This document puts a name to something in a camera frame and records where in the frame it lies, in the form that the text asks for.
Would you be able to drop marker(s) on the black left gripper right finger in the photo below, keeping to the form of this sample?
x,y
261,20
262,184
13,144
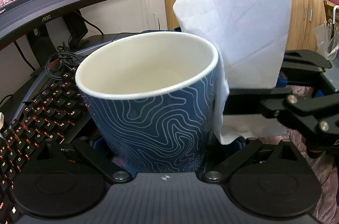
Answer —
x,y
224,160

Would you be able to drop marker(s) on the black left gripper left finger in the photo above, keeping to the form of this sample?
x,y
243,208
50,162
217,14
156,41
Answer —
x,y
83,154

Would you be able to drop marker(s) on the black backlit mechanical keyboard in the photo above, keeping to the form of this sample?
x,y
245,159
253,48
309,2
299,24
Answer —
x,y
52,109

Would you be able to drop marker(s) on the blue patterned ceramic mug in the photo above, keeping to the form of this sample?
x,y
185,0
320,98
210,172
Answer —
x,y
152,98

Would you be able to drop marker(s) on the white paper tissue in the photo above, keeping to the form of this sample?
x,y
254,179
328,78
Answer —
x,y
251,37

